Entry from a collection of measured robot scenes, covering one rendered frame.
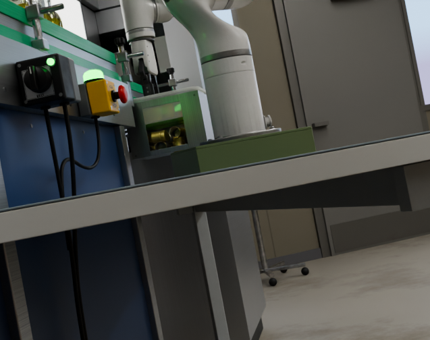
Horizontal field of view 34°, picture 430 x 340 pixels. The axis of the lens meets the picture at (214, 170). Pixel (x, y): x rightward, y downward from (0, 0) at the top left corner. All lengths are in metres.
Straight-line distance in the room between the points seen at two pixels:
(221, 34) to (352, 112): 4.25
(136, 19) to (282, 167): 1.35
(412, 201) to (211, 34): 0.80
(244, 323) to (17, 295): 1.79
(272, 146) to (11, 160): 0.56
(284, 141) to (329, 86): 4.24
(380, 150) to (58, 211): 0.38
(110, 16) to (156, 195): 2.19
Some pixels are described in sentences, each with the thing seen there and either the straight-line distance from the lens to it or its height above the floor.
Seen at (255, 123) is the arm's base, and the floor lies 0.85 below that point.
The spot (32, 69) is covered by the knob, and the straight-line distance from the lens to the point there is 1.23.
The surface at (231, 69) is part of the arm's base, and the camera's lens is 1.59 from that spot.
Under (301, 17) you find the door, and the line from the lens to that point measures 5.78.
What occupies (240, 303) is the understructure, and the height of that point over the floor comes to 0.25.
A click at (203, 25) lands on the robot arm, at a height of 1.08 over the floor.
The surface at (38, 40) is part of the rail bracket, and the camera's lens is 1.42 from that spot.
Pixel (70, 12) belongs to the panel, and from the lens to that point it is 2.57.
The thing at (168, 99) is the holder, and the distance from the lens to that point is 1.99.
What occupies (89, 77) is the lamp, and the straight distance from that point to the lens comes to 1.55.
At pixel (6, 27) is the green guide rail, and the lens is 1.34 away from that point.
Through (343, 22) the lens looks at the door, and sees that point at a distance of 5.92.
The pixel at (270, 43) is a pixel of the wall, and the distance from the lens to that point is 5.69.
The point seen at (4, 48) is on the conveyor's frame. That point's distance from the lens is 1.26.
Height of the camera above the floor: 0.74
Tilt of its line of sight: 1 degrees up
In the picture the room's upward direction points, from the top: 11 degrees counter-clockwise
